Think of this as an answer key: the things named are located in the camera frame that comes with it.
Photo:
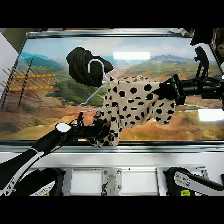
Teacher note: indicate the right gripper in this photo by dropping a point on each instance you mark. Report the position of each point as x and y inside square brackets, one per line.
[172, 90]

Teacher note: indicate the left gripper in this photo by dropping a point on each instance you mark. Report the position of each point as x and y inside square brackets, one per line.
[93, 130]

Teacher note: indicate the cream black-spotted shirt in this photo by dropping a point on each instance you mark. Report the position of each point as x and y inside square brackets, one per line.
[136, 100]

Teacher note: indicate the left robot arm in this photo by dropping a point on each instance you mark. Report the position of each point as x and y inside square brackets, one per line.
[20, 163]

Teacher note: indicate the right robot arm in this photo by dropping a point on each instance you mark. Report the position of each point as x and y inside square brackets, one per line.
[203, 88]

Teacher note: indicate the white clothes hanger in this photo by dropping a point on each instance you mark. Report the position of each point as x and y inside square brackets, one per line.
[94, 93]

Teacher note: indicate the dark striped garment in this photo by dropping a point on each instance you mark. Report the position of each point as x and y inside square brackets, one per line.
[81, 65]

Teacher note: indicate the silver frame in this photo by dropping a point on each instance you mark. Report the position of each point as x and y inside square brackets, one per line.
[126, 154]

